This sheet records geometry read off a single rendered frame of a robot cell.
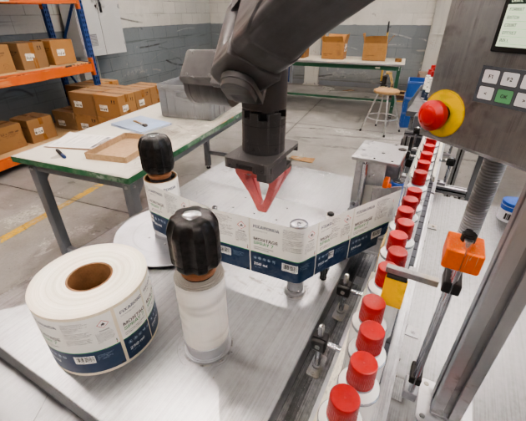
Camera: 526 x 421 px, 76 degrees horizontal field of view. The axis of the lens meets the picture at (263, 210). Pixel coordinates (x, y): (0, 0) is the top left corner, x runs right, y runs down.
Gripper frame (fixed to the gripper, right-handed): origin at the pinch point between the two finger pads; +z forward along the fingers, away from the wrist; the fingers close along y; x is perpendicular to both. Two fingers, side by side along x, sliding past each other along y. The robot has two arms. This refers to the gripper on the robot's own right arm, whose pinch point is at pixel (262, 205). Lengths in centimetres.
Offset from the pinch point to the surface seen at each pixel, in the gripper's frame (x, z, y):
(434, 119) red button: 19.7, -13.9, -8.1
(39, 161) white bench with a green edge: -148, 41, -49
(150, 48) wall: -470, 40, -475
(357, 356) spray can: 18.4, 10.1, 10.9
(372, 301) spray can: 18.3, 10.1, 1.2
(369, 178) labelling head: 9.2, 11.3, -42.6
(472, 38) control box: 21.3, -22.8, -10.4
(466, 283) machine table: 38, 35, -43
